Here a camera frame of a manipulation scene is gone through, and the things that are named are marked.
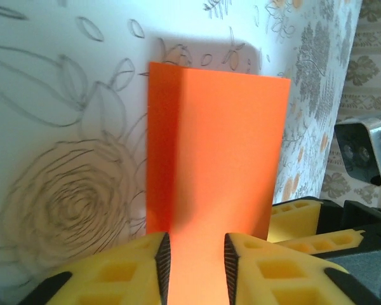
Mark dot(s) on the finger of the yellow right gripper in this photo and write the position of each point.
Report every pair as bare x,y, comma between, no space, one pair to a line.
292,222
324,244

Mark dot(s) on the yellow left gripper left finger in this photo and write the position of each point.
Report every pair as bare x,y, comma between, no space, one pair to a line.
139,254

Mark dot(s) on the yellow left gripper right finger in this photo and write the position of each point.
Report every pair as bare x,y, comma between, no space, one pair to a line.
257,254

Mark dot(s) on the orange paper sheet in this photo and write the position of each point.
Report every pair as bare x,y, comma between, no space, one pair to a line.
222,143

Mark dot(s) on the floral print tablecloth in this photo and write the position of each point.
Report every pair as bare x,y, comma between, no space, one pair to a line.
66,127

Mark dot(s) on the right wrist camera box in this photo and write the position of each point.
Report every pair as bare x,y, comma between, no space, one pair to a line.
358,152

